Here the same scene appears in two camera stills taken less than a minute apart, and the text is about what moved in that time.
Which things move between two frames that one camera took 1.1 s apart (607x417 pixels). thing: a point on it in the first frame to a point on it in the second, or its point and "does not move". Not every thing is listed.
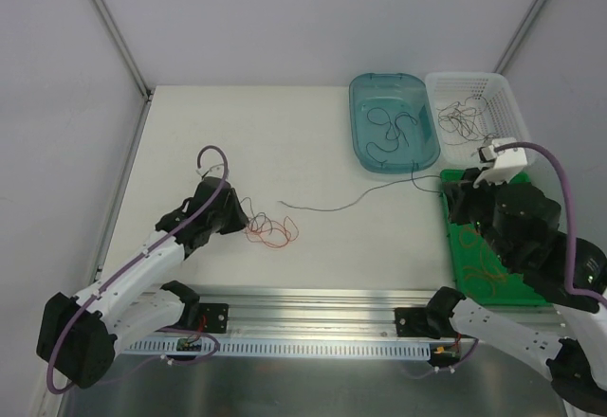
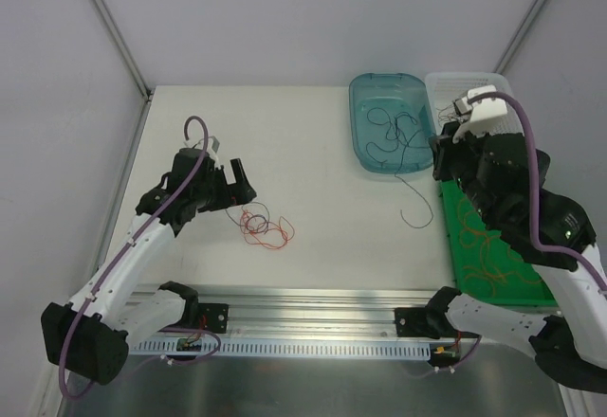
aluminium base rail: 321,314 does not move
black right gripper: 461,197 to 446,156
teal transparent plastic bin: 394,123 does not move
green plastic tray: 480,275 does not move
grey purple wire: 358,197 to 418,192
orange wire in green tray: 485,274 does not move
